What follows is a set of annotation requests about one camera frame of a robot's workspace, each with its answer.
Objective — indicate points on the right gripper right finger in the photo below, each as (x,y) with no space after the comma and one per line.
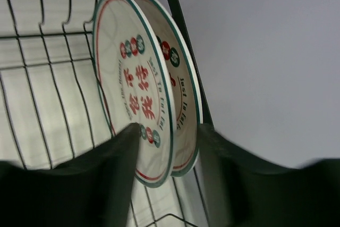
(243,189)

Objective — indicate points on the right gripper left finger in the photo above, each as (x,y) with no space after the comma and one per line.
(93,189)

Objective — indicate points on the black wire dish rack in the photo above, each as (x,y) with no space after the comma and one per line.
(51,109)

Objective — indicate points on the red character plate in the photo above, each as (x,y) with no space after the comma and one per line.
(184,82)
(134,84)

